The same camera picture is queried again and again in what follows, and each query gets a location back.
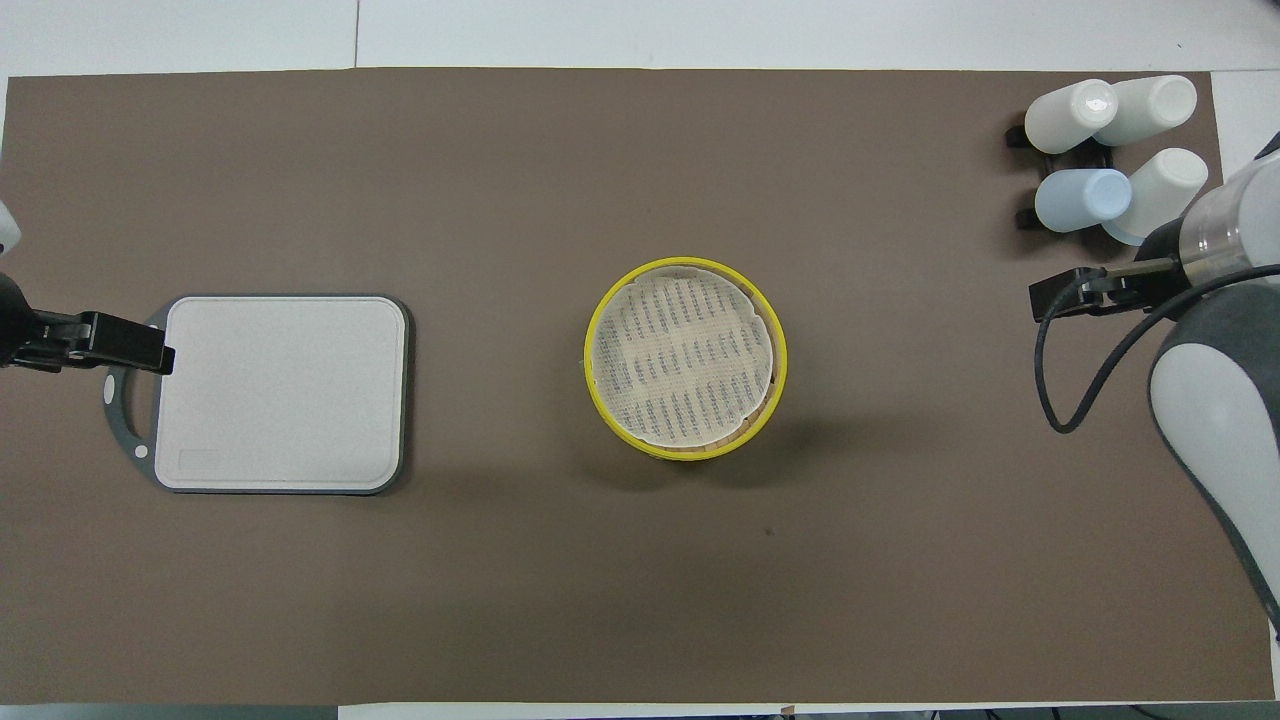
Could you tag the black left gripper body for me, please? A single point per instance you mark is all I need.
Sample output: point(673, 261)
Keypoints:
point(12, 325)

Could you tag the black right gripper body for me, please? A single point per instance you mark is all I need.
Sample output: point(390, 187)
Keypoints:
point(1163, 240)

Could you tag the white mesh steamer liner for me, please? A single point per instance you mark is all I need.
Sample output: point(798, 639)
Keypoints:
point(685, 360)

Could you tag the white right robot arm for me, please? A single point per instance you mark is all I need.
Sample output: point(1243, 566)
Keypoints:
point(1220, 420)

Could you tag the white plastic cup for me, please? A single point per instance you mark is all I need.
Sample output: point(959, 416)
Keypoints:
point(1150, 108)
point(1165, 190)
point(1065, 118)

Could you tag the light blue plastic cup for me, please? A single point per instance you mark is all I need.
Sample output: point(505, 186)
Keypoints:
point(1080, 200)

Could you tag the black cup rack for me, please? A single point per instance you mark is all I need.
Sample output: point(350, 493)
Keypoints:
point(1016, 135)

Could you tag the white cutting board grey rim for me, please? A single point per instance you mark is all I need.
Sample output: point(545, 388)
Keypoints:
point(280, 400)

